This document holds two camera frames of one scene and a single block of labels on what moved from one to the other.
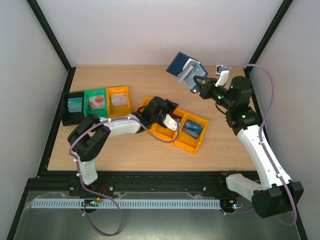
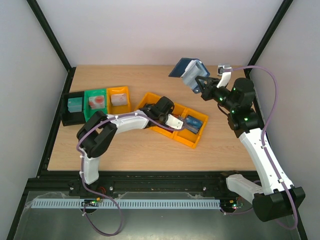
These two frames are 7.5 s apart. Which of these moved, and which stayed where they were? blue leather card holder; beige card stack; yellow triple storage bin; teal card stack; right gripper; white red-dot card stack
Moved: blue leather card holder; yellow triple storage bin
Stayed: white red-dot card stack; right gripper; beige card stack; teal card stack
